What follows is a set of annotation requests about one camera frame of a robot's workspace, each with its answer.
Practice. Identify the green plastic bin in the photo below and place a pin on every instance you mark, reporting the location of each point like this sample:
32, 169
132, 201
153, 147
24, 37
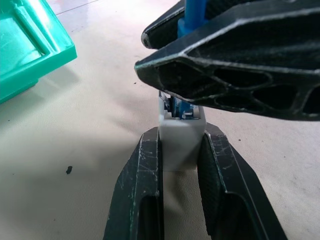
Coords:
27, 50

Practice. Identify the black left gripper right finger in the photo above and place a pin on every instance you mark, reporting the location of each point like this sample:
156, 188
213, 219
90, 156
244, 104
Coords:
225, 180

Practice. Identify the small black debris speck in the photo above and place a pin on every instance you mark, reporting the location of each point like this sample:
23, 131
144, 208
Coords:
68, 170

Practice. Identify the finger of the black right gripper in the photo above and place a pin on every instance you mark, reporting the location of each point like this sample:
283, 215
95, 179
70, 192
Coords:
162, 32
250, 50

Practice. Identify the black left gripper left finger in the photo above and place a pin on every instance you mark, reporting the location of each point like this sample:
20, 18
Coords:
140, 180

